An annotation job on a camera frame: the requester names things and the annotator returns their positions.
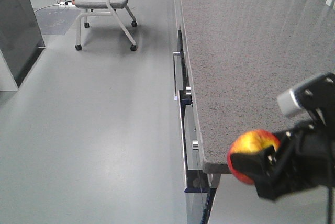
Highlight white power strip with cables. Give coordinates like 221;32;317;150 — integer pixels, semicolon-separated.
33;0;75;13

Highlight dark grey side-by-side fridge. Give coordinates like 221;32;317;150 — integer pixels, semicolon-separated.
1;0;45;91

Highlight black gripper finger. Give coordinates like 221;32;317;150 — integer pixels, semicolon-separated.
230;145;276;182

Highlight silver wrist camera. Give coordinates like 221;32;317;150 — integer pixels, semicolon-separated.
277;88;303;118

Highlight silver oven door handle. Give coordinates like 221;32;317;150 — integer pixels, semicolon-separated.
173;51;182;101

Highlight red yellow apple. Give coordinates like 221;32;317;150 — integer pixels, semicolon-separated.
227;129;281;185

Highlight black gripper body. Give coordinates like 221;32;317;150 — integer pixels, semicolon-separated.
258;121;334;200

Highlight grey stone kitchen counter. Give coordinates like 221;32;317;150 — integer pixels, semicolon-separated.
181;0;334;174

